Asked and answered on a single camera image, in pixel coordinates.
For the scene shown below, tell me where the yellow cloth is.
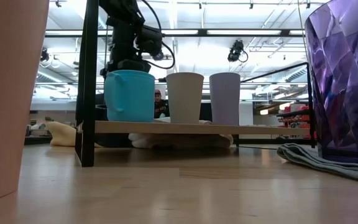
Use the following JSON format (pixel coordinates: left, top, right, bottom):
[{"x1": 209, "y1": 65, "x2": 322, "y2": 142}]
[{"x1": 45, "y1": 121, "x2": 103, "y2": 148}]

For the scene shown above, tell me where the orange plastic cup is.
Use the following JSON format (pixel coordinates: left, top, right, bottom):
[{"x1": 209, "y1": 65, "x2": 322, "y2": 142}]
[{"x1": 0, "y1": 0, "x2": 50, "y2": 203}]

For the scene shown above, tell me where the beige plastic cup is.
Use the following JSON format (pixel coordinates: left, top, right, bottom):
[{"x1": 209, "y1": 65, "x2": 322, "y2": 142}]
[{"x1": 165, "y1": 72, "x2": 204, "y2": 124}]

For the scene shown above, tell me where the black overhead frame beam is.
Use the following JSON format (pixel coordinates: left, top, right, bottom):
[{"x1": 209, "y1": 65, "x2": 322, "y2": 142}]
[{"x1": 44, "y1": 29, "x2": 306, "y2": 39}]

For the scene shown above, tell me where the person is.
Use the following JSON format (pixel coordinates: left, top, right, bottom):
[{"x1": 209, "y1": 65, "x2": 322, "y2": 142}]
[{"x1": 154, "y1": 89, "x2": 170, "y2": 119}]

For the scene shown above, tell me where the lavender plastic cup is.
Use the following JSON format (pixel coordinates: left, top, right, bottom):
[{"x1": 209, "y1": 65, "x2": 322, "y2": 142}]
[{"x1": 209, "y1": 72, "x2": 241, "y2": 126}]

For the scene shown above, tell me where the red storage rack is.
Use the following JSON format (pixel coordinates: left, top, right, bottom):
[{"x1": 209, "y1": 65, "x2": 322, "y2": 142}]
[{"x1": 277, "y1": 104, "x2": 318, "y2": 139}]

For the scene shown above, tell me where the bright blue mug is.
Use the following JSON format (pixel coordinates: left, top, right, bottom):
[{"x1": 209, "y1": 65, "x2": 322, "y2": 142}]
[{"x1": 104, "y1": 70, "x2": 156, "y2": 123}]

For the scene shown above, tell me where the grey folded cloth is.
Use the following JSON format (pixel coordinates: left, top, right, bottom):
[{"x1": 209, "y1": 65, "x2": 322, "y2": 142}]
[{"x1": 277, "y1": 142, "x2": 358, "y2": 185}]

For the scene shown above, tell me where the white checked cloth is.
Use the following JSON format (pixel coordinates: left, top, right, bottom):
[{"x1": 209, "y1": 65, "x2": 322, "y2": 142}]
[{"x1": 128, "y1": 116, "x2": 234, "y2": 149}]

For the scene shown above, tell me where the purple faceted tumbler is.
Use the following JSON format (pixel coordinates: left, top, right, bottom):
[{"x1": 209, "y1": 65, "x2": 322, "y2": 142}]
[{"x1": 305, "y1": 0, "x2": 358, "y2": 165}]

